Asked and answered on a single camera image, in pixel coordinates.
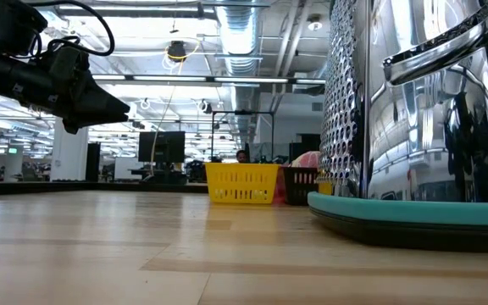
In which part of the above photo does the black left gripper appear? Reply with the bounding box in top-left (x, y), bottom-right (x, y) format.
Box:
top-left (14, 45), bottom-right (131, 136)

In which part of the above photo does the toy doughnut with pink icing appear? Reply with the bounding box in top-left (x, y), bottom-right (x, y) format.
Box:
top-left (290, 150), bottom-right (322, 169)

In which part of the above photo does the white room pillar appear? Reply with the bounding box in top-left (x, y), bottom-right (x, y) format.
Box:
top-left (50, 125), bottom-right (90, 182)

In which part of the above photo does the tall black cabinet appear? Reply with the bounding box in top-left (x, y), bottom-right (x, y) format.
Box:
top-left (85, 142), bottom-right (102, 182)

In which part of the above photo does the black computer monitor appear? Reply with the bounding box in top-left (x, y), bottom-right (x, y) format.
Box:
top-left (137, 130), bottom-right (186, 164)

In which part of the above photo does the long ceiling light bar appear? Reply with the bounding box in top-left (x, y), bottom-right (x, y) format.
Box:
top-left (91, 74), bottom-right (327, 86)

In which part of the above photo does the yellow plastic basket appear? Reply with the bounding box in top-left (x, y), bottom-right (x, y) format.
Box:
top-left (204, 163), bottom-right (281, 205)

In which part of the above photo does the red plastic tray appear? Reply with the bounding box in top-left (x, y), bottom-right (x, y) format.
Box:
top-left (271, 165), bottom-right (287, 206)

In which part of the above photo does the wide dark cabinet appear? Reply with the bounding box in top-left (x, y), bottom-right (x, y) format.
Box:
top-left (288, 133), bottom-right (324, 154)

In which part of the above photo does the black plastic basket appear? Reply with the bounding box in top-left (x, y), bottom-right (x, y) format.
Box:
top-left (280, 166), bottom-right (319, 207)

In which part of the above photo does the round ceiling fixture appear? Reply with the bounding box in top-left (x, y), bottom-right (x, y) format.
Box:
top-left (306, 14), bottom-right (324, 32)

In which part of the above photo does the steel grater with teal base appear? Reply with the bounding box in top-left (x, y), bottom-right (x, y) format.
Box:
top-left (307, 0), bottom-right (488, 254)

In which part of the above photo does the black metal table frame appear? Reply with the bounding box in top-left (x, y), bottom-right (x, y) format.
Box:
top-left (0, 180), bottom-right (209, 196)

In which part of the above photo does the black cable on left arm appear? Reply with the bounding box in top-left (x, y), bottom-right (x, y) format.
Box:
top-left (26, 0), bottom-right (116, 58)

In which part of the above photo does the black ceiling camera yellow cable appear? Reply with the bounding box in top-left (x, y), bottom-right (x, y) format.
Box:
top-left (161, 36), bottom-right (202, 71)

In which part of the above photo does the black metal rack frame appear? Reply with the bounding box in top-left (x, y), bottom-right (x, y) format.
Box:
top-left (211, 110), bottom-right (275, 164)

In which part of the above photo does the silver ventilation duct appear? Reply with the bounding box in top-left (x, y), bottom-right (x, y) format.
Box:
top-left (214, 0), bottom-right (266, 78)

